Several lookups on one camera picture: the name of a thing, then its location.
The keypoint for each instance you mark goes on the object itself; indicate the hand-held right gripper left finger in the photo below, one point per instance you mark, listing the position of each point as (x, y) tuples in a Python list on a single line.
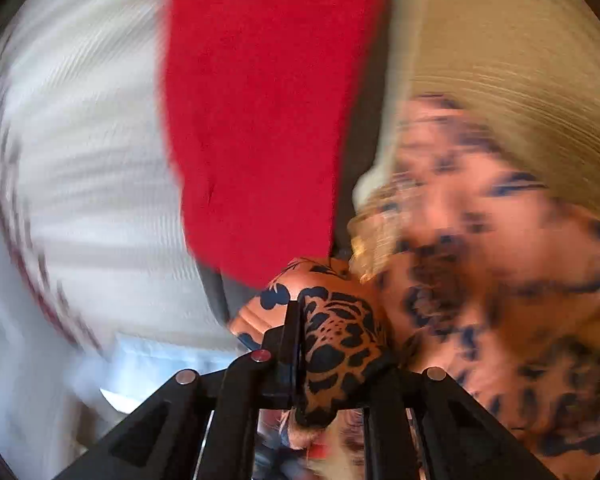
[(289, 355)]

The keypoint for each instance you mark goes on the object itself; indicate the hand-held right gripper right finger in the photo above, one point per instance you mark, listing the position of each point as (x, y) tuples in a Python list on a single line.
[(390, 425)]

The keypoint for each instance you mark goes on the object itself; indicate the orange floral garment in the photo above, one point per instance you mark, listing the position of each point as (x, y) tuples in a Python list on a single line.
[(340, 340)]

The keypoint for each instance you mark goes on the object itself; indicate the red fleece cushion cover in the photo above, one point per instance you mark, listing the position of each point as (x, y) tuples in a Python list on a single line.
[(260, 110)]

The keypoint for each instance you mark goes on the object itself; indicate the woven rattan mat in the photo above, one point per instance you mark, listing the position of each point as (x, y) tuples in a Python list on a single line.
[(505, 60)]

